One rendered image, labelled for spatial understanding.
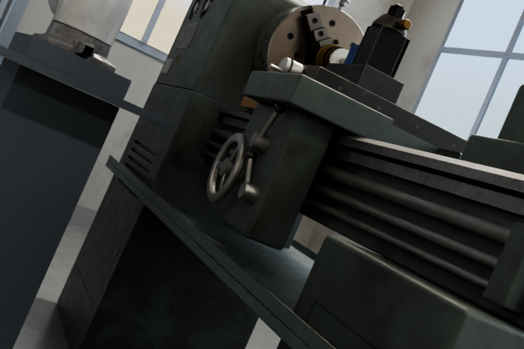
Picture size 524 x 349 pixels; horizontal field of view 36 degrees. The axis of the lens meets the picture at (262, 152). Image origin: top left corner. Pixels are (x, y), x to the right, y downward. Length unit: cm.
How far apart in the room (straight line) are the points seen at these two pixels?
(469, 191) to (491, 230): 10
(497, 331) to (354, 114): 67
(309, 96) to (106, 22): 64
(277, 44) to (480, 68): 262
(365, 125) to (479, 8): 348
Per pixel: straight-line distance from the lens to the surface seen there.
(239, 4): 237
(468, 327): 96
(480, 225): 110
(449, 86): 485
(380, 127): 157
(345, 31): 231
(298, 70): 168
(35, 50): 187
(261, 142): 160
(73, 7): 195
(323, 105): 151
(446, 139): 177
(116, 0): 196
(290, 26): 225
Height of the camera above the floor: 73
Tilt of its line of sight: 1 degrees up
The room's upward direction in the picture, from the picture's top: 24 degrees clockwise
